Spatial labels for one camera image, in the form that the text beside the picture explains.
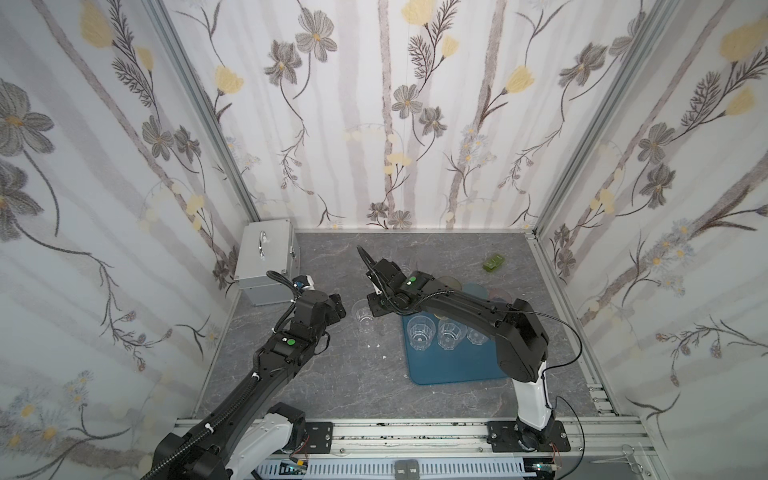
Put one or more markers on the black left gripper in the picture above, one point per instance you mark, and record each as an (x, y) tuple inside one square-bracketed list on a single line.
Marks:
[(335, 306)]

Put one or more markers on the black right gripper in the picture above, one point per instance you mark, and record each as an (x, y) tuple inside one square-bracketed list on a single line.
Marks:
[(380, 279)]

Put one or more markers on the clear faceted cup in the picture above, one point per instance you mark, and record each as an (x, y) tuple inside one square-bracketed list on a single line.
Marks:
[(476, 338), (364, 319), (450, 334), (420, 330)]

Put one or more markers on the teal dotted plastic cup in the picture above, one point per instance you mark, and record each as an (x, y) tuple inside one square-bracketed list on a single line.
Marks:
[(476, 290)]

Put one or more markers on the pink plastic cup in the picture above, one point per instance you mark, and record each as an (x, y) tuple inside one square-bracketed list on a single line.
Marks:
[(501, 295)]

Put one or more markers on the yellow plastic cup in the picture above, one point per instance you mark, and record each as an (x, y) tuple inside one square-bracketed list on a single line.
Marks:
[(451, 282)]

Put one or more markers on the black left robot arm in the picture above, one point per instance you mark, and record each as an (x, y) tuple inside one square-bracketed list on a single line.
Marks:
[(231, 442)]

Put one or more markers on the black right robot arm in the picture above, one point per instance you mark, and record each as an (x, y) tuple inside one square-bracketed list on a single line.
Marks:
[(521, 341)]

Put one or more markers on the teal plastic tray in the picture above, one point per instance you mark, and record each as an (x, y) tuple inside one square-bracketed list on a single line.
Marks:
[(466, 363)]

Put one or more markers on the silver aluminium case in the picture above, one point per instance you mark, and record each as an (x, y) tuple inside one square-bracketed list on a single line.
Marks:
[(267, 246)]

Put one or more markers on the small green block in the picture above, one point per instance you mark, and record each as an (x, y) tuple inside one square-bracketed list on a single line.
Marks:
[(493, 262)]

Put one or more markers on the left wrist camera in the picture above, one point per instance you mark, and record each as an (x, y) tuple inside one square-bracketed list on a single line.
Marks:
[(303, 283)]

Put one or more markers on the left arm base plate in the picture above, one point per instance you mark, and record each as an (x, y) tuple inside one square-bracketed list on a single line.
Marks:
[(317, 439)]

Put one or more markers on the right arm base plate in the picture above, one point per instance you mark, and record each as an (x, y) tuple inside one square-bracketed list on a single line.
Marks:
[(517, 437)]

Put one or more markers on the aluminium mounting rail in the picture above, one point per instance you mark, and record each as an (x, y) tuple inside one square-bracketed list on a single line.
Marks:
[(601, 448)]

